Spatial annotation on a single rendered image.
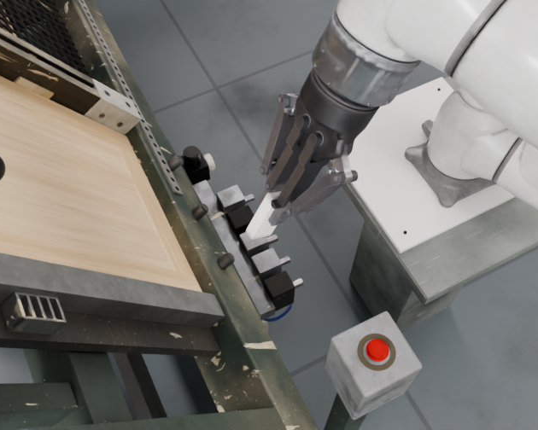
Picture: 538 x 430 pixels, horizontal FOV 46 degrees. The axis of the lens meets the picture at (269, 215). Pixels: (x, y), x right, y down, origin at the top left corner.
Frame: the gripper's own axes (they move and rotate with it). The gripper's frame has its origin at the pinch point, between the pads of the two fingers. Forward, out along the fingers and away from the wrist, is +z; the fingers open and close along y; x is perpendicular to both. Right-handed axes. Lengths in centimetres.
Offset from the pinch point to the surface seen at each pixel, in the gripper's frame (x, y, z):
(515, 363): 134, 15, 88
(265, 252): 37, -24, 50
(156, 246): 8.6, -25.4, 41.9
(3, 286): -25.4, -9.4, 19.1
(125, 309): -6.3, -9.3, 32.4
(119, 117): 13, -58, 40
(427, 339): 115, -5, 97
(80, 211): -6.5, -29.1, 32.5
